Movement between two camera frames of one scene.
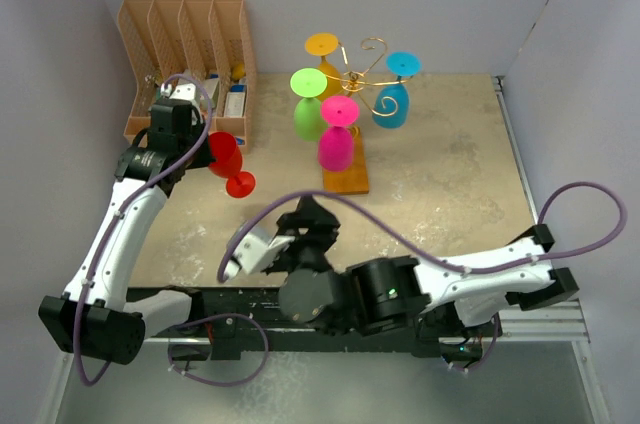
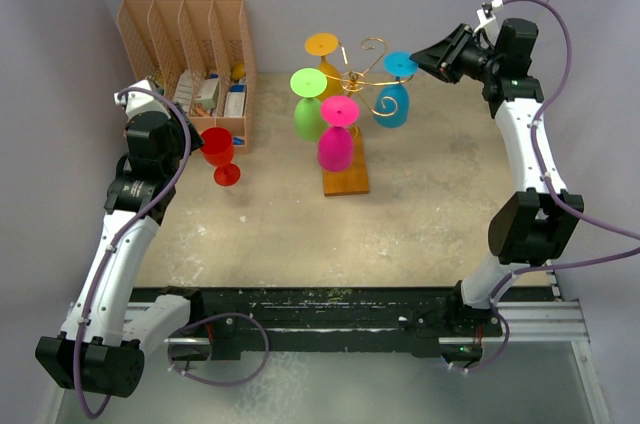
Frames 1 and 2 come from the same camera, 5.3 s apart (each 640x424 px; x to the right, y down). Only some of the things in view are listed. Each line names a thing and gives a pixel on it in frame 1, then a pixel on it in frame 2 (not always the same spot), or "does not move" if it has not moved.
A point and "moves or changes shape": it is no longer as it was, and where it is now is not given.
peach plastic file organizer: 208,38 does not move
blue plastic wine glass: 392,101 does not move
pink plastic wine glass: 336,143 does not move
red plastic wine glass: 229,157 moves or changes shape
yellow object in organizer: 238,71 does not move
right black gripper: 320,228 → 441,59
